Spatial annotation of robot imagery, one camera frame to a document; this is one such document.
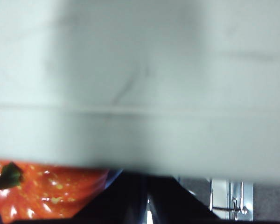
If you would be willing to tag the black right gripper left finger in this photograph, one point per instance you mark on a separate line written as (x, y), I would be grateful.
(116, 200)

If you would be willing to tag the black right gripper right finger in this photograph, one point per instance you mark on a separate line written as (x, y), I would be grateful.
(177, 205)

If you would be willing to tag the orange pumpkin green stem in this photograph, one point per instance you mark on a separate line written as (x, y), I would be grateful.
(49, 191)

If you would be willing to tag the white Toshiba toaster oven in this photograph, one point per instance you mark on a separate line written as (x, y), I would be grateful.
(140, 81)

